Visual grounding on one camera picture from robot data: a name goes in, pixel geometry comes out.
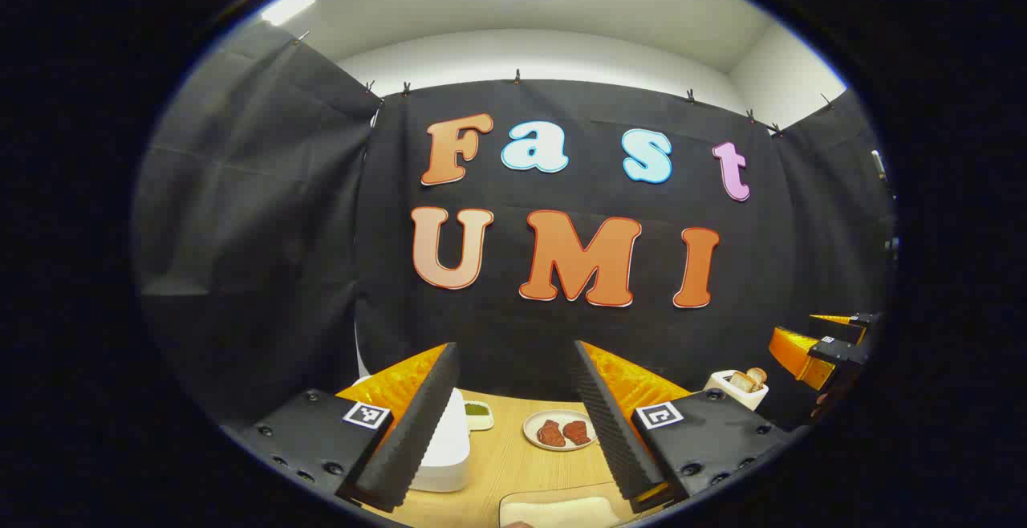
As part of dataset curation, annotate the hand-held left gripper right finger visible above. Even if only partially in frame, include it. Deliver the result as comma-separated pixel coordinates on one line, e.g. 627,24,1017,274
571,340,795,514

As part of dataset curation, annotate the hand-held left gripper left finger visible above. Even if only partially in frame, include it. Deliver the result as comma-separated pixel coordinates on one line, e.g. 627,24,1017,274
233,342,462,513

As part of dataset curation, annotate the white rice cooker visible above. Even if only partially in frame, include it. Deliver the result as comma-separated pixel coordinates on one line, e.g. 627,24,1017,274
353,376,472,493

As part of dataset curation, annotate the clear container of rice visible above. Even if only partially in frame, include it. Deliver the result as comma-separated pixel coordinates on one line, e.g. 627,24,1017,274
499,492,635,528

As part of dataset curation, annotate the white toaster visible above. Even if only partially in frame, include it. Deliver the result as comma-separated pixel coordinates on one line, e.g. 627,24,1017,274
704,369,769,411

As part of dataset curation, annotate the round white plate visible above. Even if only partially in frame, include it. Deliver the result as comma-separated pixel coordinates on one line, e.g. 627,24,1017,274
523,409,599,453

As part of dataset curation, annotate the ceiling light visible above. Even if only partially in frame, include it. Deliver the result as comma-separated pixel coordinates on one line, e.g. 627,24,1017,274
261,0,316,27

